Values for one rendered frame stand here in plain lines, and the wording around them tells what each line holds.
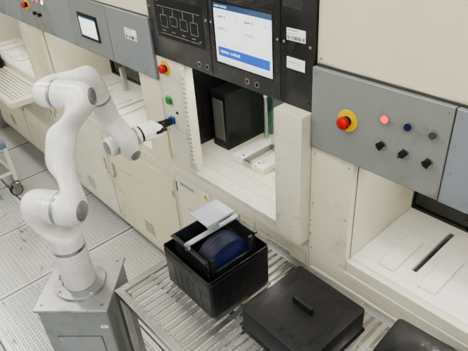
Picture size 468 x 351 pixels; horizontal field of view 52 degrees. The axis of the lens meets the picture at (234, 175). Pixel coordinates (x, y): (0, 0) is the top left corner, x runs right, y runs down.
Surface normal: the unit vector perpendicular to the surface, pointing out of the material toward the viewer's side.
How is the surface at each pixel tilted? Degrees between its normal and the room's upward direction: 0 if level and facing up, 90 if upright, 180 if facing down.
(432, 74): 90
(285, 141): 90
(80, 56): 90
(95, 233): 0
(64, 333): 90
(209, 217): 0
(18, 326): 0
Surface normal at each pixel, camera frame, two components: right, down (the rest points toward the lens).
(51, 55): 0.67, 0.37
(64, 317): -0.04, 0.56
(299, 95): -0.73, 0.41
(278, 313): -0.06, -0.83
